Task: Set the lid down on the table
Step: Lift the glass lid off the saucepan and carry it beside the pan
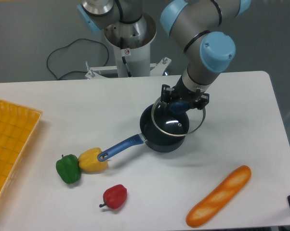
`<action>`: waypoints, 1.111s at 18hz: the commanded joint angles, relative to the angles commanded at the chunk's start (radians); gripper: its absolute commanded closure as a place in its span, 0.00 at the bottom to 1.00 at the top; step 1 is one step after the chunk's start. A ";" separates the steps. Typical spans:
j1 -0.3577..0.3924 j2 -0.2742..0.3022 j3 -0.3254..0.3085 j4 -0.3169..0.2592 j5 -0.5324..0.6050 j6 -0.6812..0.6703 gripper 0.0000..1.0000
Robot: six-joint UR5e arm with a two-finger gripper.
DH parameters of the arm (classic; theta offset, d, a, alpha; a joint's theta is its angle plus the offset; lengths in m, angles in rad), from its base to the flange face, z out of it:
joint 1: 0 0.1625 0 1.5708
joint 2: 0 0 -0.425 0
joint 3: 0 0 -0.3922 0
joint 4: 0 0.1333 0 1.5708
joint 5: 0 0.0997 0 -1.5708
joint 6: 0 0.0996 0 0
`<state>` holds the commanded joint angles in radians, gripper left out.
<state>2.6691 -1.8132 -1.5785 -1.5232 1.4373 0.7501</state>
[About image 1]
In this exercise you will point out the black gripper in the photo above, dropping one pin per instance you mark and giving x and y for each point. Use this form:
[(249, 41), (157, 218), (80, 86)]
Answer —
[(181, 93)]

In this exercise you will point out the glass lid with blue knob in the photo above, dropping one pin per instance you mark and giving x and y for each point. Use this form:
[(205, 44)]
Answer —
[(172, 119)]

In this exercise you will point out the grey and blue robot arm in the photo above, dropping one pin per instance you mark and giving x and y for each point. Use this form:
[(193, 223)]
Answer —
[(193, 26)]

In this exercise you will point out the yellow bell pepper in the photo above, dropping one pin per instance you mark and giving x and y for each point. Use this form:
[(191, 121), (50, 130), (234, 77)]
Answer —
[(88, 161)]

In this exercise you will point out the orange baguette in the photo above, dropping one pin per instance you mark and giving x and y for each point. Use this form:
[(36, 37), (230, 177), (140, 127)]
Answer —
[(216, 200)]

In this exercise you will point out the red bell pepper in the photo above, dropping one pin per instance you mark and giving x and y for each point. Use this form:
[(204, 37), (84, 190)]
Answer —
[(114, 197)]

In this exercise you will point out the green bell pepper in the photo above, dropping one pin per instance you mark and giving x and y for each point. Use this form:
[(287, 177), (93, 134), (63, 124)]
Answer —
[(68, 169)]

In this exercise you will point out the yellow woven basket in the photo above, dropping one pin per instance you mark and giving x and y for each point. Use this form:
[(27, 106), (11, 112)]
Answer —
[(17, 125)]

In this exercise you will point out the dark saucepan with blue handle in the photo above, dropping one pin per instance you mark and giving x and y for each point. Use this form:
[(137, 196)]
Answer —
[(149, 135)]

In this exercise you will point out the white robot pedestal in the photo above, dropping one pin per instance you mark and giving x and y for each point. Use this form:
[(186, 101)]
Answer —
[(131, 46)]

